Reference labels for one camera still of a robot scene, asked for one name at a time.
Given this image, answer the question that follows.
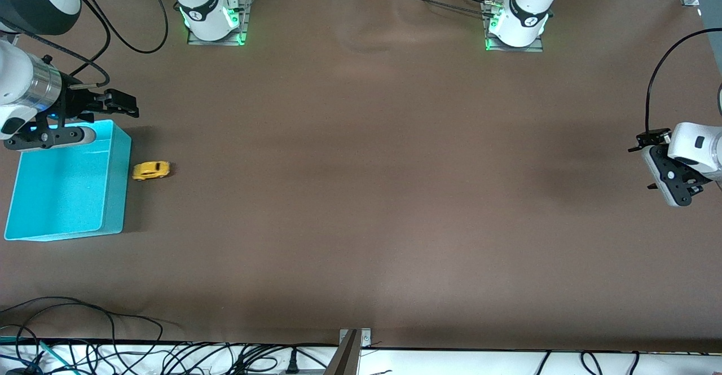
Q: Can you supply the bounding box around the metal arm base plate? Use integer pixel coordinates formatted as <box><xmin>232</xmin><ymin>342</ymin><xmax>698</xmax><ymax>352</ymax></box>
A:
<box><xmin>482</xmin><ymin>0</ymin><xmax>545</xmax><ymax>53</ymax></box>
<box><xmin>187</xmin><ymin>0</ymin><xmax>252</xmax><ymax>46</ymax></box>

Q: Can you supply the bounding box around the black cable loop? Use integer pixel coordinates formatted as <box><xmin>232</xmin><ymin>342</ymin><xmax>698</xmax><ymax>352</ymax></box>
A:
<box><xmin>0</xmin><ymin>297</ymin><xmax>182</xmax><ymax>359</ymax></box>

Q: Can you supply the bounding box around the metal table clamp bracket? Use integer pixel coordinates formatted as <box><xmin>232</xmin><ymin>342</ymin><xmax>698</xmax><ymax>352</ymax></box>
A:
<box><xmin>324</xmin><ymin>328</ymin><xmax>373</xmax><ymax>375</ymax></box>

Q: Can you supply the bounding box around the long black looping arm cable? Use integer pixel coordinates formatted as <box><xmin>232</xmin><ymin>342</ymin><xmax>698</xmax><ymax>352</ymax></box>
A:
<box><xmin>73</xmin><ymin>0</ymin><xmax>169</xmax><ymax>55</ymax></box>

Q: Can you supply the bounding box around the turquoise plastic bin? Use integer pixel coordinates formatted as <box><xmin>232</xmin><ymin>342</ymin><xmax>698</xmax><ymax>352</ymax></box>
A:
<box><xmin>5</xmin><ymin>119</ymin><xmax>132</xmax><ymax>242</ymax></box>

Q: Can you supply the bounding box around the black gripper cable with plug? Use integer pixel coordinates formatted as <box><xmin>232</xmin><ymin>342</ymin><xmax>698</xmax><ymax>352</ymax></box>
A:
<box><xmin>0</xmin><ymin>17</ymin><xmax>111</xmax><ymax>89</ymax></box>

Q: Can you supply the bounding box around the thin black table cable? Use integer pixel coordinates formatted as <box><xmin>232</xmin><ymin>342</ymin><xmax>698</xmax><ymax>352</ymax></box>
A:
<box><xmin>395</xmin><ymin>0</ymin><xmax>494</xmax><ymax>17</ymax></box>

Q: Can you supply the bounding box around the teal cable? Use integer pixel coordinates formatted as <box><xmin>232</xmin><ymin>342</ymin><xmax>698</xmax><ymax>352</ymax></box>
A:
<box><xmin>0</xmin><ymin>336</ymin><xmax>68</xmax><ymax>375</ymax></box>

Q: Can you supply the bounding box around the yellow beetle toy car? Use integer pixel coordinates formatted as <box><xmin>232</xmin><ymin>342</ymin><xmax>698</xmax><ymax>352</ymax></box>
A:
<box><xmin>133</xmin><ymin>161</ymin><xmax>170</xmax><ymax>182</ymax></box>

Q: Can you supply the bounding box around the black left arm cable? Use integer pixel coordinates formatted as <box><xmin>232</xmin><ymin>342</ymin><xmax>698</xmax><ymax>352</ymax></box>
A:
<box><xmin>646</xmin><ymin>27</ymin><xmax>722</xmax><ymax>134</ymax></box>

